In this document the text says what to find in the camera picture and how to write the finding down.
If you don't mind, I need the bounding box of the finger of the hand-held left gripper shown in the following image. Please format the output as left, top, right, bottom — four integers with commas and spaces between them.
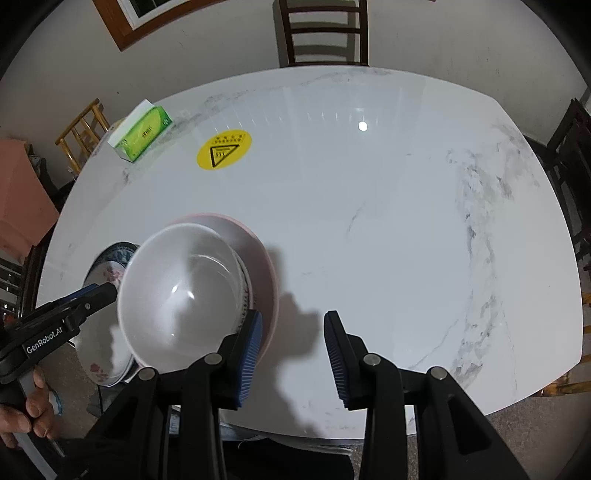
39, 285, 100, 306
69, 282, 118, 320

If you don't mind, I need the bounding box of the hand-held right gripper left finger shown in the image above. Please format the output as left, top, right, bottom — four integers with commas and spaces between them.
78, 309, 264, 480

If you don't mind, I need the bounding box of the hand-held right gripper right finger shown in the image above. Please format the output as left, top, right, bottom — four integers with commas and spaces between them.
323, 310, 529, 480

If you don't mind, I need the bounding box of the large blue floral plate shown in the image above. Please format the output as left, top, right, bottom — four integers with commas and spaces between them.
82, 242, 140, 287

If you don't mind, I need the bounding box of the white plate with pink flowers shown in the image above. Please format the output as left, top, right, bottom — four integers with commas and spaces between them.
76, 261, 139, 386

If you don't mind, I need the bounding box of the pink bowl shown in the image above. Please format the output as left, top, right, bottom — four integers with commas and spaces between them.
164, 212, 281, 365

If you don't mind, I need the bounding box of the white ribbed bowl yellow base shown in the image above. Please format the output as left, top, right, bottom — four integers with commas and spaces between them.
117, 223, 250, 367

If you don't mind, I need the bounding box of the person's left hand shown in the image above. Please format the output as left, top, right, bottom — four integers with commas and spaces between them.
0, 372, 61, 448

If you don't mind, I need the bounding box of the dark wooden armchair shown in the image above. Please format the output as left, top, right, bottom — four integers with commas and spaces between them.
0, 222, 61, 333

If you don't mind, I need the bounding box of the orange cloth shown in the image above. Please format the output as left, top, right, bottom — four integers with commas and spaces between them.
0, 138, 61, 254

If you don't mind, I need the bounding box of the green tissue pack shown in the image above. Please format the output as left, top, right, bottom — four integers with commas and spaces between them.
107, 99, 174, 163

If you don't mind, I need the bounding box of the bamboo chair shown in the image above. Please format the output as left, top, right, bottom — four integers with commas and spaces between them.
55, 98, 112, 176

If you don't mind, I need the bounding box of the round yellow warning sticker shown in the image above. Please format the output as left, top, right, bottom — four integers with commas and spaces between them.
196, 129, 254, 171

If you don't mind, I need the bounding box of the light wooden stool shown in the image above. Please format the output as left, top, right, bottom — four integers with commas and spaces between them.
536, 291, 591, 398

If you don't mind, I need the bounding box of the dark wooden slatted chair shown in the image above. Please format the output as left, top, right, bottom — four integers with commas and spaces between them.
276, 0, 370, 68

